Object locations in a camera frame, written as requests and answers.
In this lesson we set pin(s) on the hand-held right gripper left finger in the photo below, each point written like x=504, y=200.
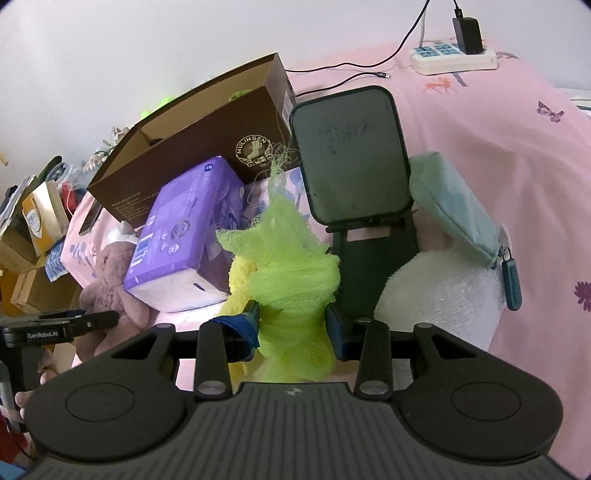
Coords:
x=244, y=325

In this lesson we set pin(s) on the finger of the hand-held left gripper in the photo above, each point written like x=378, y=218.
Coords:
x=99, y=319

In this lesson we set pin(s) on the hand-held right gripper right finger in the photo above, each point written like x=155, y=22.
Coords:
x=334, y=332

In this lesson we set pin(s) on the pink plush bunny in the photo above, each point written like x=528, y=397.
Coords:
x=115, y=286

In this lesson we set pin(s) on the green mesh bath sponge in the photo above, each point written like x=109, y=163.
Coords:
x=291, y=286

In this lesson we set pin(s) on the white bubble plush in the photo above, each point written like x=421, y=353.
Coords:
x=438, y=295

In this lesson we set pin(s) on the teal zipper pouch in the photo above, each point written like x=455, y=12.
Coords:
x=452, y=203

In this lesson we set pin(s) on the brown cardboard box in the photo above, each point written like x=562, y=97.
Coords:
x=203, y=152

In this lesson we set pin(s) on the person's left hand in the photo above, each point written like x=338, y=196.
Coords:
x=21, y=404

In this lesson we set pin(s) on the plain cardboard carton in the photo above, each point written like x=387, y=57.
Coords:
x=27, y=286

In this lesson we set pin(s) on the blue patterned cloth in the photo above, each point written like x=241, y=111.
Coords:
x=56, y=263

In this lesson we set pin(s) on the black smartphone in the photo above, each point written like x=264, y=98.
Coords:
x=90, y=219

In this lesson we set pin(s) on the red garment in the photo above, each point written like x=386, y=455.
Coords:
x=9, y=441

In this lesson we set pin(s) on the purple tissue pack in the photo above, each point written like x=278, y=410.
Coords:
x=180, y=230

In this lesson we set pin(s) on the gold paper bag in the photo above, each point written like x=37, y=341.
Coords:
x=41, y=217

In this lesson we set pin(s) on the dark green item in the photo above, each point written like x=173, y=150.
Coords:
x=51, y=168

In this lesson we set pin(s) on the dark phone on stand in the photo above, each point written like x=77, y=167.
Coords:
x=351, y=152

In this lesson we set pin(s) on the green and yellow plush toy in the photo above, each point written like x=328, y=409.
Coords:
x=157, y=105

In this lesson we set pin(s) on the pink floral bedsheet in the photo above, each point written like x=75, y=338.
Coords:
x=508, y=138

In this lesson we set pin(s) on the white power strip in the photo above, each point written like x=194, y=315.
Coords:
x=438, y=60

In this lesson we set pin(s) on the black charger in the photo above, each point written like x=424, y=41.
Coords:
x=467, y=34

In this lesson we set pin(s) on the striped cloth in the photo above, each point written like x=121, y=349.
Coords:
x=577, y=96

